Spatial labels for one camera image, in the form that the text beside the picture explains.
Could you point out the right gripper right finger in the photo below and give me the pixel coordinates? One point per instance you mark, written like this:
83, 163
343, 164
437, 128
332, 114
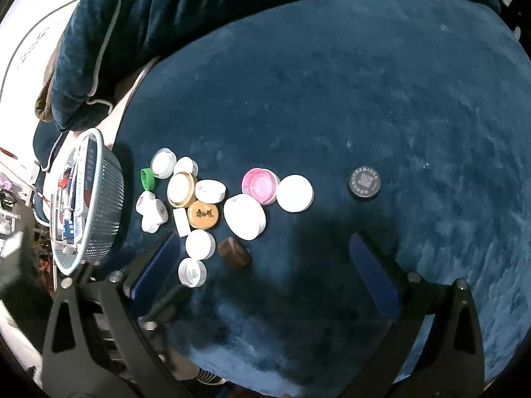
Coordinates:
434, 346

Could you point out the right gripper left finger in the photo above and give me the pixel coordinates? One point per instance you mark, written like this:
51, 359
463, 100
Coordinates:
94, 345

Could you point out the white ribbed cap bottom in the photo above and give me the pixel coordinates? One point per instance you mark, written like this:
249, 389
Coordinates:
192, 273

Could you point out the white cap lower pile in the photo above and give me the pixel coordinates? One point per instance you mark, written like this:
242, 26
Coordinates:
200, 245

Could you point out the white printed cap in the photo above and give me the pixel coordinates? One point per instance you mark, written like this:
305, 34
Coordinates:
152, 210

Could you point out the grey mesh basket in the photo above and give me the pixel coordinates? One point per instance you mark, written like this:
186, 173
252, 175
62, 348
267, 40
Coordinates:
86, 203

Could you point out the brown small cap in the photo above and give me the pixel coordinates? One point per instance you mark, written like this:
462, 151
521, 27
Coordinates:
234, 253

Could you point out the orange printed cap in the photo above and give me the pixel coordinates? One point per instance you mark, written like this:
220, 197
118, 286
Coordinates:
202, 215

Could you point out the green cap on edge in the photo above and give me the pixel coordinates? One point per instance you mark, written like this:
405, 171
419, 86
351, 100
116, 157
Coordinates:
147, 178

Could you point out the gold rimmed white cap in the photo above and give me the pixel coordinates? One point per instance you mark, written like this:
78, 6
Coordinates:
181, 190

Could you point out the white flat cap in pile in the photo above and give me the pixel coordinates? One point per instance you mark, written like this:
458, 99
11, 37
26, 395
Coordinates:
210, 191

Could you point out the black round cap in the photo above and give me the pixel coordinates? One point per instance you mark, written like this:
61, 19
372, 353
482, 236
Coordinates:
364, 183

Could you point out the pink bottle cap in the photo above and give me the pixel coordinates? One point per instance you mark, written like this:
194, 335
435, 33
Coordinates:
261, 184

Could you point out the large white flat cap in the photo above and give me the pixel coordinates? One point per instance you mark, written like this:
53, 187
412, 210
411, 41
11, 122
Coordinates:
294, 193

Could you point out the brown fleece blanket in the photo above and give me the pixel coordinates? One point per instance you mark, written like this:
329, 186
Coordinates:
42, 107

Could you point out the dark blue velvet blanket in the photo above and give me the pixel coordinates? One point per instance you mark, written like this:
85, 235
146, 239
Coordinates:
433, 94

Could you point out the folded dark blue quilt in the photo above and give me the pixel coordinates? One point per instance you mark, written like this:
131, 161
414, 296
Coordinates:
106, 41

